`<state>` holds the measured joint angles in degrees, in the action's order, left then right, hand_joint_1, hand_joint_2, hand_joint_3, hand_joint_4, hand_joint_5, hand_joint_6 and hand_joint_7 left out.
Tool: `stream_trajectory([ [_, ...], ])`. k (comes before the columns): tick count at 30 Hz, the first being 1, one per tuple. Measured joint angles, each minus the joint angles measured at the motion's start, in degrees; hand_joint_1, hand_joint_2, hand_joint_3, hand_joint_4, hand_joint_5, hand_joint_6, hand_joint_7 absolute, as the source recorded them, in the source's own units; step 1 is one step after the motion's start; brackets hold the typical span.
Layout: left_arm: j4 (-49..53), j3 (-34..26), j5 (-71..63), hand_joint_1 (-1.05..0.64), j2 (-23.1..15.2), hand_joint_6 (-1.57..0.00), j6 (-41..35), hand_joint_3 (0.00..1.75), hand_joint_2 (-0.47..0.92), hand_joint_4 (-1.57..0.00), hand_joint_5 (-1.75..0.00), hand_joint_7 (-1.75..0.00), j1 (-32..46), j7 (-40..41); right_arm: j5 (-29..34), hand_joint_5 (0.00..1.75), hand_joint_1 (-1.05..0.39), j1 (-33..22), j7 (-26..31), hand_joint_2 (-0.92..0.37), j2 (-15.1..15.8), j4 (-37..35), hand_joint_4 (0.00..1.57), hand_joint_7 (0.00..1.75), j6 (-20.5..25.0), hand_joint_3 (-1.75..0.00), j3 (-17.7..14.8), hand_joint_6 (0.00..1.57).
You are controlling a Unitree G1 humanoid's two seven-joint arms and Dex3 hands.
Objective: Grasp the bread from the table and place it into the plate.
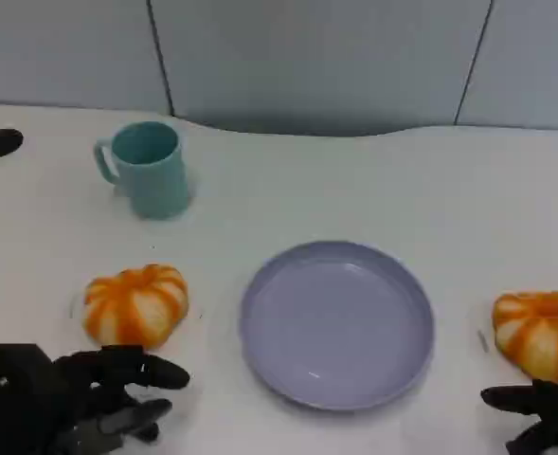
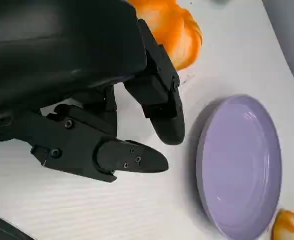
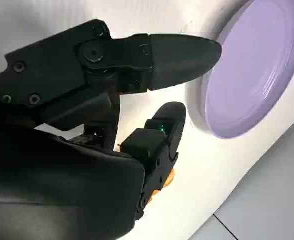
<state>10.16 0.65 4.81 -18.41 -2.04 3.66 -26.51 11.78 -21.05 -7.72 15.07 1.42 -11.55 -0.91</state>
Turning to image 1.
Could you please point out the lilac plate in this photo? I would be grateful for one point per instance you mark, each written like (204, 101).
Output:
(337, 327)

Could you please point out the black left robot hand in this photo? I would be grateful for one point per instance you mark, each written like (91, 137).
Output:
(18, 398)

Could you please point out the pale green mug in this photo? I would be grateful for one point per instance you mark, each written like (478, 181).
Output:
(157, 185)

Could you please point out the orange and white bread roll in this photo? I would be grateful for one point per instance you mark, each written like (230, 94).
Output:
(541, 332)
(134, 308)

